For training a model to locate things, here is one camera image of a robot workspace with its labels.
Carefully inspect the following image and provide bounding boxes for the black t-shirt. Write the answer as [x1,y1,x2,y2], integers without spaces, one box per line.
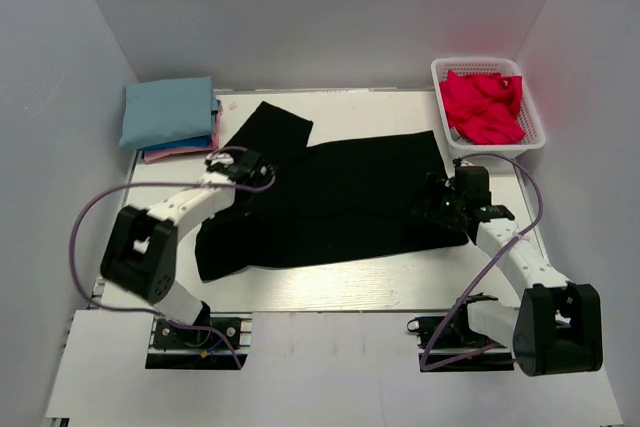
[195,102,467,282]

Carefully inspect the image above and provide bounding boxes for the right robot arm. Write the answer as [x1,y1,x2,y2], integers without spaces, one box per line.
[415,164,603,377]

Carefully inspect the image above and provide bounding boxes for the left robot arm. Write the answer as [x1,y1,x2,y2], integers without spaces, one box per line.
[100,147,276,346]

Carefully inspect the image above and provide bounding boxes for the white plastic basket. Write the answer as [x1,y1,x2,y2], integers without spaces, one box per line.
[431,57,546,158]

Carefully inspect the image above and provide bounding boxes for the pink folded t-shirt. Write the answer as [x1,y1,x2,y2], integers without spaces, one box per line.
[140,106,223,163]

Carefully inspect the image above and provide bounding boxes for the red t-shirt in basket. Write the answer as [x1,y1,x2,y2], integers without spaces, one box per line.
[439,71,525,145]

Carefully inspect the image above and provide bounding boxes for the light blue folded t-shirt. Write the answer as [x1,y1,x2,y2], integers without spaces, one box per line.
[119,77,215,150]

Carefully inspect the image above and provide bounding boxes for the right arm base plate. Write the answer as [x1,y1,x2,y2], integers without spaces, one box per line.
[406,315,515,373]

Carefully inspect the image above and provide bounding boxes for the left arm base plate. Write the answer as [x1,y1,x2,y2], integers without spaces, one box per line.
[145,314,252,371]

